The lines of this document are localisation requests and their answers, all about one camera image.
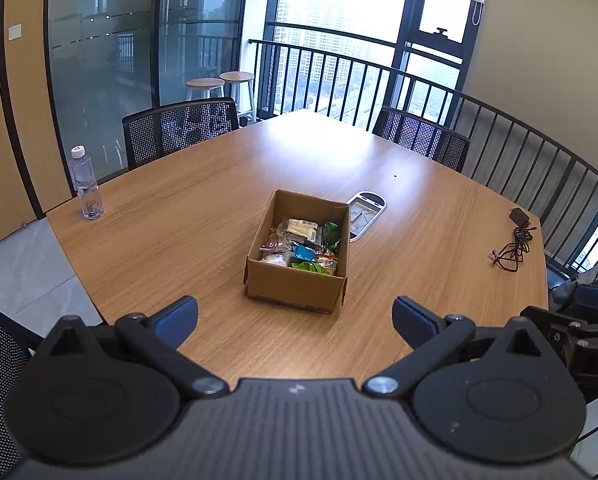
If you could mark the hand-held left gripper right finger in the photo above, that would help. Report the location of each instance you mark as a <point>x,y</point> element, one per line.
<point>414,322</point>

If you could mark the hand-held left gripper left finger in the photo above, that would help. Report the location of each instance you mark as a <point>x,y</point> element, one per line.
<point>179,316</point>

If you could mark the long orange snack packet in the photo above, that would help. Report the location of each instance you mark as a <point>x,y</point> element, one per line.
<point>329,262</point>

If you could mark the long white snack packet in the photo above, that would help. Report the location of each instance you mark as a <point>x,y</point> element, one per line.
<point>275,260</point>

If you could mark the clear packet of brown snack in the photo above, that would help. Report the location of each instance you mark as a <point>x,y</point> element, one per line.
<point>275,246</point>

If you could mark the brown cardboard box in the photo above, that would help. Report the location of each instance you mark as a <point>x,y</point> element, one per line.
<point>294,285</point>

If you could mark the dark green snack packet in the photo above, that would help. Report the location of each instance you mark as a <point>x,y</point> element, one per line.
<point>331,234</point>

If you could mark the bright green snack packet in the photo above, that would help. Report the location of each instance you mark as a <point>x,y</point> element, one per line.
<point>306,265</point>

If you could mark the blue snack packet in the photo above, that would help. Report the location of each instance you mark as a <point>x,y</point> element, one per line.
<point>303,251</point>

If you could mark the clear packet of white crackers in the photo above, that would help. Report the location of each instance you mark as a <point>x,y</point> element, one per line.
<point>304,229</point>

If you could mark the clear plastic water bottle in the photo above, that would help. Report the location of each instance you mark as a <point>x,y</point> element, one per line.
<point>86,185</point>

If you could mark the wooden door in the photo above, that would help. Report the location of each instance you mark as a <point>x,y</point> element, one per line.
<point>9,160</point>

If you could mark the round wooden white-legged stool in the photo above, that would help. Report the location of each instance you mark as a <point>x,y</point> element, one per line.
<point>236,76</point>
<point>205,82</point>

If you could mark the black metal railing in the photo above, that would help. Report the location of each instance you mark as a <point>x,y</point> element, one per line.
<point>329,55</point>

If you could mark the white wall switch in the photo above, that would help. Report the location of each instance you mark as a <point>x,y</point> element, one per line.
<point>15,32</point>

